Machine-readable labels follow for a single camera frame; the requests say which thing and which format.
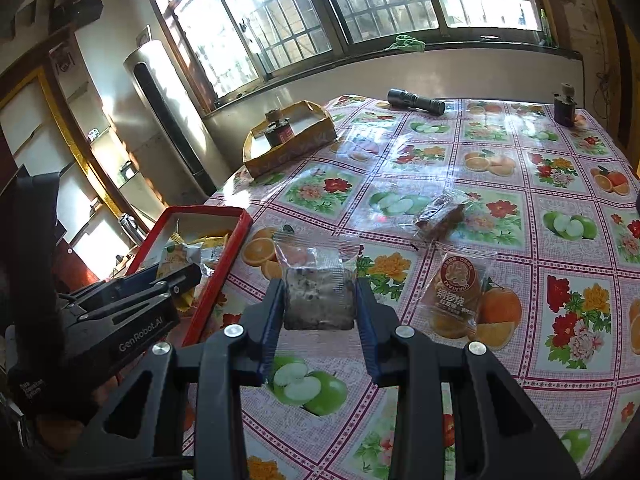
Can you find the yellow snack packet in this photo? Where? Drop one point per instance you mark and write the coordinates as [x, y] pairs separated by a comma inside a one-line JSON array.
[[205, 251]]

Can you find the green cloth on sill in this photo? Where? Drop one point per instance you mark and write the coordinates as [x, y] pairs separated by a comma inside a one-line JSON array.
[[406, 43]]

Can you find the white tower air conditioner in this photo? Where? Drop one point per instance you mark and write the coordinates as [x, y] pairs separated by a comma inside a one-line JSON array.
[[160, 89]]

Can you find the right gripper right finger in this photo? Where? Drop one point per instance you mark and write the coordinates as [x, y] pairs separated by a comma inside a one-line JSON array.
[[499, 433]]

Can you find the yellow cardboard box lid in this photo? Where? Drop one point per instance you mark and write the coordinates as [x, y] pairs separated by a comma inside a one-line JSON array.
[[313, 128]]

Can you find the orange bread packet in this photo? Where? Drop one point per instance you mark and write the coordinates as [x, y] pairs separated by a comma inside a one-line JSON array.
[[451, 298]]

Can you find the dark jar with cork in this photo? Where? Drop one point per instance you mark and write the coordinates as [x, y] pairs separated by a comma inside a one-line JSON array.
[[279, 129]]

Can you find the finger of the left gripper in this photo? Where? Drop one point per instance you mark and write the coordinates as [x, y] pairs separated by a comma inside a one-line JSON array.
[[138, 286], [138, 306]]

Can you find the red rimmed white tray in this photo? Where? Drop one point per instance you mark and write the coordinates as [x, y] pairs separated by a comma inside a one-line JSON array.
[[196, 306]]

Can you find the brown snack clear packet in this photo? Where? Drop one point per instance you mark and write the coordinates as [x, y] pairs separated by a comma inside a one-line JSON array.
[[440, 216]]

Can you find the steel electric kettle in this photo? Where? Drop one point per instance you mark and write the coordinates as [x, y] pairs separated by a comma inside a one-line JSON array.
[[131, 228]]

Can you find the dark cake clear packet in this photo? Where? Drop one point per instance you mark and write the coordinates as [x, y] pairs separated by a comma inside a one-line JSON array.
[[319, 275]]

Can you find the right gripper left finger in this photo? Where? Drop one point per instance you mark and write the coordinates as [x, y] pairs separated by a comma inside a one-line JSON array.
[[180, 409]]

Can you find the fruit flower patterned tablecloth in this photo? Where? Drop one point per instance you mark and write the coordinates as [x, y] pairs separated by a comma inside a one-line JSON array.
[[490, 223]]

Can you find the black flashlight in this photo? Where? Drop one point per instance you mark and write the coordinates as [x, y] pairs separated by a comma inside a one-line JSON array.
[[403, 99]]

